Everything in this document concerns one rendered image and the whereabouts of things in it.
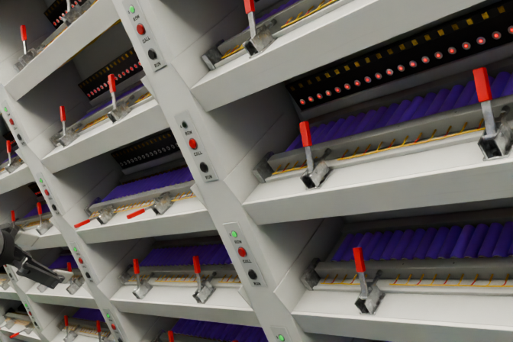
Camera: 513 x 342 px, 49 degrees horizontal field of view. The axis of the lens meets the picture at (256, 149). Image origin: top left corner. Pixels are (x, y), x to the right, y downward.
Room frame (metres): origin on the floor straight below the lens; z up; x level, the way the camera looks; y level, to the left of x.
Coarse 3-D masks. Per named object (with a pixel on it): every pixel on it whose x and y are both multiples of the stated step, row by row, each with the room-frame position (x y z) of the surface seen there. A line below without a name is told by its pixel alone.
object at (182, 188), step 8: (176, 184) 1.11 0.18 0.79; (184, 184) 1.08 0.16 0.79; (192, 184) 1.05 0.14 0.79; (144, 192) 1.21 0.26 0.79; (152, 192) 1.17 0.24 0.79; (160, 192) 1.14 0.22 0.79; (176, 192) 1.10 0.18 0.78; (184, 192) 1.08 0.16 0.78; (192, 192) 1.04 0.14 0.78; (112, 200) 1.34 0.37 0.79; (120, 200) 1.29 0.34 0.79; (128, 200) 1.25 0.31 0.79; (136, 200) 1.23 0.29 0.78; (144, 200) 1.20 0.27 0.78; (152, 200) 1.17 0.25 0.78; (176, 200) 1.08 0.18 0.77; (96, 208) 1.39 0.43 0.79; (120, 208) 1.28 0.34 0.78
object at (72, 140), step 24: (96, 72) 1.40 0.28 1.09; (120, 72) 1.34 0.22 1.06; (144, 72) 1.27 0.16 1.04; (96, 96) 1.47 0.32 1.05; (120, 96) 1.31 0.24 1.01; (144, 96) 1.11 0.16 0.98; (72, 120) 1.49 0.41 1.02; (96, 120) 1.26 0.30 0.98; (120, 120) 1.08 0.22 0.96; (144, 120) 1.01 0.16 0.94; (48, 144) 1.43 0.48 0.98; (72, 144) 1.25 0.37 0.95; (96, 144) 1.18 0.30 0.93; (120, 144) 1.11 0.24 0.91; (48, 168) 1.41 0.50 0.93
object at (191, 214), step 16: (160, 160) 1.34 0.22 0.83; (112, 176) 1.51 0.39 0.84; (96, 192) 1.47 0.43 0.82; (80, 208) 1.43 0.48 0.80; (176, 208) 1.06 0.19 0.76; (192, 208) 1.00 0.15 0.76; (96, 224) 1.33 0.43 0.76; (112, 224) 1.24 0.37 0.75; (128, 224) 1.19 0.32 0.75; (144, 224) 1.14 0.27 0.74; (160, 224) 1.09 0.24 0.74; (176, 224) 1.05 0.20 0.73; (192, 224) 1.01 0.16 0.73; (208, 224) 0.98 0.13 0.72; (96, 240) 1.36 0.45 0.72; (112, 240) 1.30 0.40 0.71
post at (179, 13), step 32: (160, 0) 0.89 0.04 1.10; (192, 0) 0.93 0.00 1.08; (224, 0) 0.97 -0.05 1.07; (128, 32) 0.94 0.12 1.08; (160, 32) 0.88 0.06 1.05; (192, 32) 0.91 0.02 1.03; (160, 96) 0.94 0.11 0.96; (192, 96) 0.88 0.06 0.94; (256, 96) 0.96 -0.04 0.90; (288, 96) 1.00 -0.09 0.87; (224, 128) 0.90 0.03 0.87; (256, 128) 0.94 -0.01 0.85; (192, 160) 0.93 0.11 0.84; (224, 160) 0.88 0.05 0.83; (224, 192) 0.90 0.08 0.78; (288, 224) 0.92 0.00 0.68; (256, 256) 0.89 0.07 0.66; (288, 256) 0.91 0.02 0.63; (256, 288) 0.92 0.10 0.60; (288, 320) 0.89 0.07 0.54
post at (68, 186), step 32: (0, 0) 1.47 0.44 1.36; (32, 0) 1.52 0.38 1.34; (0, 32) 1.45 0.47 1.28; (32, 32) 1.50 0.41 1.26; (64, 64) 1.52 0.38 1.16; (0, 96) 1.45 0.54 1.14; (32, 96) 1.45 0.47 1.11; (64, 96) 1.50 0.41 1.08; (32, 128) 1.42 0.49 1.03; (32, 160) 1.45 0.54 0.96; (96, 160) 1.50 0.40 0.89; (64, 192) 1.43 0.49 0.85; (64, 224) 1.45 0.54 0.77; (96, 256) 1.43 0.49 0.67; (96, 288) 1.44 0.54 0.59; (128, 320) 1.43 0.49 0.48
